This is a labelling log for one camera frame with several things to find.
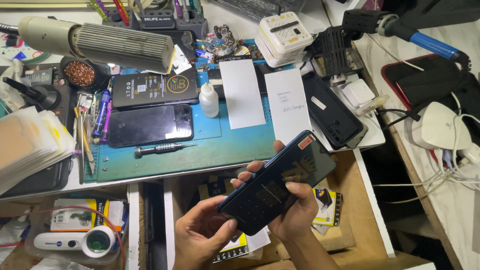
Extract white charger adapter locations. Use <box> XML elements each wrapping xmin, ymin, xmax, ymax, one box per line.
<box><xmin>339</xmin><ymin>78</ymin><xmax>376</xmax><ymax>110</ymax></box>

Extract red white pull tab sticker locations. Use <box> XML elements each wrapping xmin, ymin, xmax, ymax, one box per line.
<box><xmin>298</xmin><ymin>135</ymin><xmax>316</xmax><ymax>150</ymax></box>

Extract silver tweezers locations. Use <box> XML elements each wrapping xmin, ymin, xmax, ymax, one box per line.
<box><xmin>76</xmin><ymin>91</ymin><xmax>95</xmax><ymax>125</ymax></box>

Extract black cable with plug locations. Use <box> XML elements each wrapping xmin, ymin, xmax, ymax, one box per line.
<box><xmin>374</xmin><ymin>107</ymin><xmax>423</xmax><ymax>131</ymax></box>

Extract white plain plastic box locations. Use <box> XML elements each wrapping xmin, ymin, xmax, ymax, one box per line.
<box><xmin>255</xmin><ymin>34</ymin><xmax>309</xmax><ymax>68</ymax></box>

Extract wooden drawer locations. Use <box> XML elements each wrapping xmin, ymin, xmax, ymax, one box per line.
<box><xmin>163</xmin><ymin>149</ymin><xmax>397</xmax><ymax>270</ymax></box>

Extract blue silicone repair mat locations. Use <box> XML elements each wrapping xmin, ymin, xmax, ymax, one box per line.
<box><xmin>83</xmin><ymin>39</ymin><xmax>313</xmax><ymax>184</ymax></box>

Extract clear plastic bottle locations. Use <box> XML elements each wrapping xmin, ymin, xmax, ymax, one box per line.
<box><xmin>0</xmin><ymin>215</ymin><xmax>31</xmax><ymax>264</ymax></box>

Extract blue-edged black smartphone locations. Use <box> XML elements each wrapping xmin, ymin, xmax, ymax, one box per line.
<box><xmin>217</xmin><ymin>130</ymin><xmax>337</xmax><ymax>236</ymax></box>

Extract black smartphone dark screen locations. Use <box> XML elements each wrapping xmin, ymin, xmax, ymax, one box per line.
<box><xmin>107</xmin><ymin>104</ymin><xmax>194</xmax><ymax>148</ymax></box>

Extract black tablet under packets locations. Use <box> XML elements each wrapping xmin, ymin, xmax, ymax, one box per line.
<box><xmin>0</xmin><ymin>157</ymin><xmax>74</xmax><ymax>198</ymax></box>

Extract white plastic squeeze bottle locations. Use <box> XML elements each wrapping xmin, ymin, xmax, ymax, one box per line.
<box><xmin>198</xmin><ymin>82</ymin><xmax>220</xmax><ymax>119</ymax></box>

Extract green yellow pen tool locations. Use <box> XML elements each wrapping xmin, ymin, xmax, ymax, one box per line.
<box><xmin>89</xmin><ymin>0</ymin><xmax>110</xmax><ymax>22</ymax></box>

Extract white paper sleeve handwritten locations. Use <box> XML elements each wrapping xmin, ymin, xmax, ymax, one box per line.
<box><xmin>264</xmin><ymin>68</ymin><xmax>313</xmax><ymax>145</ymax></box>

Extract beige desk lamp ribbed head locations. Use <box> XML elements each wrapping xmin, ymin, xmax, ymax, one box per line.
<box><xmin>0</xmin><ymin>16</ymin><xmax>176</xmax><ymax>75</ymax></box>

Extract black hot air gun holder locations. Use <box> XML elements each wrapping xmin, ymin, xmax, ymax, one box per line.
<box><xmin>310</xmin><ymin>25</ymin><xmax>365</xmax><ymax>82</ymax></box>

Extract black phone case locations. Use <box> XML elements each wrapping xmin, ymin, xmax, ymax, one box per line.
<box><xmin>301</xmin><ymin>71</ymin><xmax>369</xmax><ymax>150</ymax></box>

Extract purple precision screwdriver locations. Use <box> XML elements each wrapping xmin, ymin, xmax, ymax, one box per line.
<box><xmin>100</xmin><ymin>98</ymin><xmax>113</xmax><ymax>143</ymax></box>

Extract black box gold print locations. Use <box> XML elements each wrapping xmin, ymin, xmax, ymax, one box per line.
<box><xmin>112</xmin><ymin>69</ymin><xmax>200</xmax><ymax>110</ymax></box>

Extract black phone under white sheet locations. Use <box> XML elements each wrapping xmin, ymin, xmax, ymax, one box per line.
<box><xmin>207</xmin><ymin>65</ymin><xmax>271</xmax><ymax>100</ymax></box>

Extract stack of clear protector packets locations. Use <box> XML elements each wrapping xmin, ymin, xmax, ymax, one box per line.
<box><xmin>0</xmin><ymin>106</ymin><xmax>76</xmax><ymax>196</ymax></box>

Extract clear plastic bin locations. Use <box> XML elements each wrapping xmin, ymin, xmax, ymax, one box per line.
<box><xmin>24</xmin><ymin>198</ymin><xmax>130</xmax><ymax>267</ymax></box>

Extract yellow craft knife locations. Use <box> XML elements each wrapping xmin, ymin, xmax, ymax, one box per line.
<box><xmin>73</xmin><ymin>107</ymin><xmax>97</xmax><ymax>175</ymax></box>

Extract yellow black accessory packet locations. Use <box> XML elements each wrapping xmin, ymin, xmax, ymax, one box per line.
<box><xmin>312</xmin><ymin>187</ymin><xmax>343</xmax><ymax>227</ymax></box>

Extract white box dotted lid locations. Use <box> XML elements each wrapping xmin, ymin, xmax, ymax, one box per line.
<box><xmin>258</xmin><ymin>11</ymin><xmax>314</xmax><ymax>59</ymax></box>

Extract bundle of white cables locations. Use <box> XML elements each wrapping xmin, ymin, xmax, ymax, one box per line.
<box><xmin>370</xmin><ymin>90</ymin><xmax>480</xmax><ymax>205</ymax></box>

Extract blue precision screwdriver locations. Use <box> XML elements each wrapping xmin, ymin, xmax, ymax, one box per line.
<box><xmin>91</xmin><ymin>88</ymin><xmax>112</xmax><ymax>138</ymax></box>

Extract silver precision screwdriver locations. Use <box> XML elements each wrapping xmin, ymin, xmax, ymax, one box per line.
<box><xmin>134</xmin><ymin>142</ymin><xmax>197</xmax><ymax>158</ymax></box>

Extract red cable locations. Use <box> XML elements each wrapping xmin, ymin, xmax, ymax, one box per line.
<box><xmin>0</xmin><ymin>205</ymin><xmax>127</xmax><ymax>270</ymax></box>

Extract clear bag of metal parts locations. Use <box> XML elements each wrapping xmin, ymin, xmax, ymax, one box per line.
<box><xmin>204</xmin><ymin>20</ymin><xmax>241</xmax><ymax>57</ymax></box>

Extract red handled tool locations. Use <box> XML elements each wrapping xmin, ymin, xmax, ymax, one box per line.
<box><xmin>112</xmin><ymin>0</ymin><xmax>130</xmax><ymax>27</ymax></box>

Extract white handheld lamp device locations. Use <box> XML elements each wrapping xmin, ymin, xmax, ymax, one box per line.
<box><xmin>33</xmin><ymin>225</ymin><xmax>117</xmax><ymax>259</ymax></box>

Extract plain white protector sheet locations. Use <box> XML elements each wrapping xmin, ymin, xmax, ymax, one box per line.
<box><xmin>218</xmin><ymin>59</ymin><xmax>266</xmax><ymax>130</ymax></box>

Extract black phone under lamp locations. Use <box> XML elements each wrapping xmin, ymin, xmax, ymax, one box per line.
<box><xmin>164</xmin><ymin>30</ymin><xmax>196</xmax><ymax>63</ymax></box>

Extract red-edged black tablet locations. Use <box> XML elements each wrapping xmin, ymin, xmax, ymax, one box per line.
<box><xmin>381</xmin><ymin>53</ymin><xmax>470</xmax><ymax>110</ymax></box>

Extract black pot copper wool cleaner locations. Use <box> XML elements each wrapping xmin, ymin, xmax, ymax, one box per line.
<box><xmin>59</xmin><ymin>56</ymin><xmax>110</xmax><ymax>91</ymax></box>

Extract round colourful sticker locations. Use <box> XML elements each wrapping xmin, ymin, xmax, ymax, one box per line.
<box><xmin>0</xmin><ymin>33</ymin><xmax>52</xmax><ymax>65</ymax></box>

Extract yellow white spare parts packet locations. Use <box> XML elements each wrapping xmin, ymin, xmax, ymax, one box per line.
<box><xmin>49</xmin><ymin>197</ymin><xmax>127</xmax><ymax>233</ymax></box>

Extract yellow black protector box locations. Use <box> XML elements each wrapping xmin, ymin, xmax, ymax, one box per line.
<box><xmin>212</xmin><ymin>232</ymin><xmax>251</xmax><ymax>264</ymax></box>

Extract small white glue tube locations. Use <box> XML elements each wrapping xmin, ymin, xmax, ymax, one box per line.
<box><xmin>355</xmin><ymin>94</ymin><xmax>391</xmax><ymax>117</ymax></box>

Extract person's right hand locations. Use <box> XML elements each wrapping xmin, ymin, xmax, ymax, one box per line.
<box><xmin>230</xmin><ymin>140</ymin><xmax>320</xmax><ymax>243</ymax></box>

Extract black fabric pouch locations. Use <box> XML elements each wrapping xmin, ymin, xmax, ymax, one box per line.
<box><xmin>397</xmin><ymin>67</ymin><xmax>480</xmax><ymax>125</ymax></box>

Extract black tool organizer stand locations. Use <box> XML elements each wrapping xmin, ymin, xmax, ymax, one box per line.
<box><xmin>101</xmin><ymin>0</ymin><xmax>209</xmax><ymax>40</ymax></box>

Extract blue white battery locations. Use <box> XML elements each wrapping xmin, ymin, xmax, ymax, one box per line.
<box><xmin>194</xmin><ymin>48</ymin><xmax>215</xmax><ymax>62</ymax></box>

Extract person's left hand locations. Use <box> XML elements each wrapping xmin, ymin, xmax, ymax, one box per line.
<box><xmin>173</xmin><ymin>195</ymin><xmax>238</xmax><ymax>264</ymax></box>

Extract black cone-shaped device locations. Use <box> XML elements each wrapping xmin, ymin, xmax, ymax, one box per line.
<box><xmin>2</xmin><ymin>76</ymin><xmax>61</xmax><ymax>112</ymax></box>

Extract blue black hot air handle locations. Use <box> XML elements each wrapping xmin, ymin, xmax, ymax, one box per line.
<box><xmin>341</xmin><ymin>8</ymin><xmax>472</xmax><ymax>73</ymax></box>

